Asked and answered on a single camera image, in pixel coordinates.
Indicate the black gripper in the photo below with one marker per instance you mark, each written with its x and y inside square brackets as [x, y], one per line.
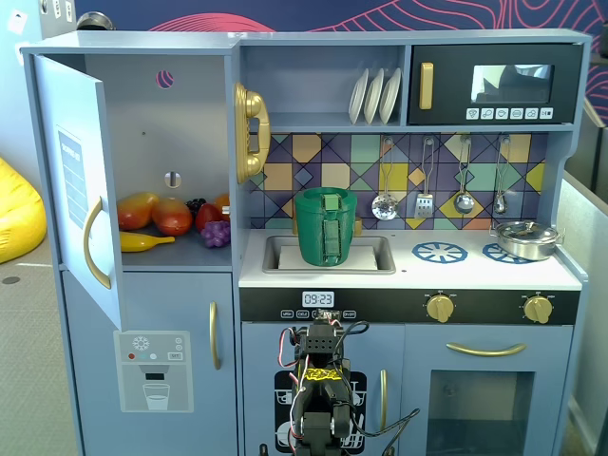
[324, 329]

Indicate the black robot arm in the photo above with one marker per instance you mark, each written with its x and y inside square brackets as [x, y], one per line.
[316, 423]

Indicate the blue dishwasher door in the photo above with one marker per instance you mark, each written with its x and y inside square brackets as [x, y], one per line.
[256, 351]

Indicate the blue oven door with window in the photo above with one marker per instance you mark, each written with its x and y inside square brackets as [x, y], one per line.
[418, 380]

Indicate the blue door with dispenser print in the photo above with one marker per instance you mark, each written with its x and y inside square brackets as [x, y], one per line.
[166, 304]

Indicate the black toy microwave door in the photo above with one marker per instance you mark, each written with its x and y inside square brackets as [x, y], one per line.
[513, 52]

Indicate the grey toy sink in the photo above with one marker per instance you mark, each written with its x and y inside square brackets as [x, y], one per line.
[273, 266]

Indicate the green plastic cup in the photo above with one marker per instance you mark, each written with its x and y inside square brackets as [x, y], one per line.
[311, 228]

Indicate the gold toy faucet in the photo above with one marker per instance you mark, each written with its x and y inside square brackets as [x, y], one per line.
[357, 227]

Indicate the gold stove knob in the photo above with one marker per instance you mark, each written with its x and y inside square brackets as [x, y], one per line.
[538, 309]
[440, 308]

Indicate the steel slotted skimmer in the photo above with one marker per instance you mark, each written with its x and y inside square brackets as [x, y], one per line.
[384, 207]

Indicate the purple toy grapes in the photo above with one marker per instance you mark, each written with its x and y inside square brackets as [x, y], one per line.
[216, 234]

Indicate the steel slotted spatula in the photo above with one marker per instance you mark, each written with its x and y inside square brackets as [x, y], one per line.
[423, 206]

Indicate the red toy strawberry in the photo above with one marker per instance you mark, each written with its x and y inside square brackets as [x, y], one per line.
[206, 218]

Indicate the toy orange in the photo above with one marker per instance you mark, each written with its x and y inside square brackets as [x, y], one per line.
[222, 202]

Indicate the dark toy berries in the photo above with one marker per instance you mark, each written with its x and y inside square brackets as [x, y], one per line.
[195, 204]

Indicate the toy mango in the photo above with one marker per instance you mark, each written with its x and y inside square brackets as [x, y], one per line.
[135, 211]
[171, 217]

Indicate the steel ladle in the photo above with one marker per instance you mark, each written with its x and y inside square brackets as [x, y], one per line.
[463, 203]

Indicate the yellow toy banana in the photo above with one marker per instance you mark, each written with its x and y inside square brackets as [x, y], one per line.
[138, 242]

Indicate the steel spoon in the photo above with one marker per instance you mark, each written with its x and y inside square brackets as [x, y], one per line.
[499, 205]

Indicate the steel pot with lid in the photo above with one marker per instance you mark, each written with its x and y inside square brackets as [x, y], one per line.
[525, 242]

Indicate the white toy plate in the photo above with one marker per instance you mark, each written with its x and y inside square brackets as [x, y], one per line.
[357, 97]
[373, 97]
[390, 95]

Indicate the gold toy telephone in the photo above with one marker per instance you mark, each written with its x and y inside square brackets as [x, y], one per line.
[252, 102]

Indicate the blue wooden toy kitchen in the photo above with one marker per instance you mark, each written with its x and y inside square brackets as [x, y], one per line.
[309, 76]

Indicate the grey office partition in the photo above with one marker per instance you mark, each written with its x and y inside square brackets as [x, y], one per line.
[584, 285]

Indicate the dark round floor outlet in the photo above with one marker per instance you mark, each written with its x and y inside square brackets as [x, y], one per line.
[10, 280]

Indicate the yellow bean bag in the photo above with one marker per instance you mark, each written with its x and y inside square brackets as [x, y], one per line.
[19, 214]

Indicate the steel bowl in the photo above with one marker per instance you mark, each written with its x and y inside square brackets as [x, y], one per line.
[92, 21]

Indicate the grey metal locker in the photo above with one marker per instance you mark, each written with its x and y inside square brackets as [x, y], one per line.
[57, 26]

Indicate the white paper note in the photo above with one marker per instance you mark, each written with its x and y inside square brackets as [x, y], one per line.
[15, 21]

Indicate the small wrist camera board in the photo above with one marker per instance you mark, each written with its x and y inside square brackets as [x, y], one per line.
[327, 313]

